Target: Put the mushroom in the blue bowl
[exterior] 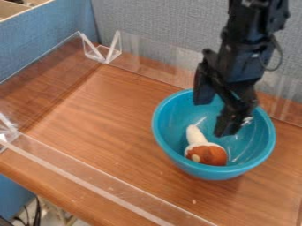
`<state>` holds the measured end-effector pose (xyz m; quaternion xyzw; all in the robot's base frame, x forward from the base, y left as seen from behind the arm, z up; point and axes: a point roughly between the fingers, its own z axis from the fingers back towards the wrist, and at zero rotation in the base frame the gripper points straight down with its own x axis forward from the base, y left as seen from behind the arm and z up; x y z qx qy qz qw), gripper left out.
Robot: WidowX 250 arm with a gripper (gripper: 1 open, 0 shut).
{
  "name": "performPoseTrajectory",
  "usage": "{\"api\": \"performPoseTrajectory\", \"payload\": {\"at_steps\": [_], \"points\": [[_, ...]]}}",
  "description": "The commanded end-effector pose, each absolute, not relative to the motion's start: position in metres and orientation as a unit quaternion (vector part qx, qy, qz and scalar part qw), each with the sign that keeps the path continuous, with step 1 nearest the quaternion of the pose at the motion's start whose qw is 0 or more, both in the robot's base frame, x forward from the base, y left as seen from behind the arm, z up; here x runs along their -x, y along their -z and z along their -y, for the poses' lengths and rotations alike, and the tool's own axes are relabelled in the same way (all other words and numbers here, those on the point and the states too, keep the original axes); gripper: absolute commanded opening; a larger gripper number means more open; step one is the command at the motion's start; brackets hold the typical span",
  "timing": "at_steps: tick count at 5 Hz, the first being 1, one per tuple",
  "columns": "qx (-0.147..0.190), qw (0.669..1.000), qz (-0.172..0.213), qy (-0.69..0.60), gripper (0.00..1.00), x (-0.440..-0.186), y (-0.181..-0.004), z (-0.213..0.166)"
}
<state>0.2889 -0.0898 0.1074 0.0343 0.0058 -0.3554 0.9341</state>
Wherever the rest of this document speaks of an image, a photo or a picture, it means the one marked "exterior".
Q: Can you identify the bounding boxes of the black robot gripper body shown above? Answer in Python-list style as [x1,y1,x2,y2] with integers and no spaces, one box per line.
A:
[195,38,284,104]

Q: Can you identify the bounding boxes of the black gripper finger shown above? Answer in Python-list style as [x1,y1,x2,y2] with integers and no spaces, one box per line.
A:
[193,63,216,105]
[213,95,257,138]

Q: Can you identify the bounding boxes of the brown and white toy mushroom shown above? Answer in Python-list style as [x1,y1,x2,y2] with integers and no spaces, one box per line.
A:
[184,124,227,166]

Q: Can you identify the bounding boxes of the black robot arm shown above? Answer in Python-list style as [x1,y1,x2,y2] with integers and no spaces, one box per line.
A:
[193,0,290,137]

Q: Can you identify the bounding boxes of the clear acrylic back barrier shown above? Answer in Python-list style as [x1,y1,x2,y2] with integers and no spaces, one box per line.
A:
[112,31,302,103]

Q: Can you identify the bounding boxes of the clear acrylic barrier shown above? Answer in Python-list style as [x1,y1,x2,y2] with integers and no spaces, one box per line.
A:
[0,113,216,226]
[112,31,302,103]

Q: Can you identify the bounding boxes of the blue partition panel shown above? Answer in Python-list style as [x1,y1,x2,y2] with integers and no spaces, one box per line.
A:
[0,0,97,83]

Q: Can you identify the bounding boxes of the clear acrylic front barrier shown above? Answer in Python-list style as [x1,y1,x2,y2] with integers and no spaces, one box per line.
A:
[0,113,216,226]

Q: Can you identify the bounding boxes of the clear acrylic corner bracket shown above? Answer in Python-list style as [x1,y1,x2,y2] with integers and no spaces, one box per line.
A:
[78,31,122,64]

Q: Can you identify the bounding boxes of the black cables under table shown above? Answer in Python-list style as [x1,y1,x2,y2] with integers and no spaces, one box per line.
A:
[0,196,45,226]

